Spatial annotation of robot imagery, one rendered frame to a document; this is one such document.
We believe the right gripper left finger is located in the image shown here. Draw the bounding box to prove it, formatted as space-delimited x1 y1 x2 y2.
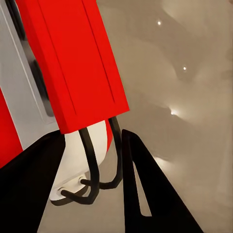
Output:
0 130 66 233

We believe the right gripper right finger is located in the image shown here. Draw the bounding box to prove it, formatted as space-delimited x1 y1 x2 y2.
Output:
121 129 204 233

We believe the radio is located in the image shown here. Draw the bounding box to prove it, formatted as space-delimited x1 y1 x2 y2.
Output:
0 0 130 206

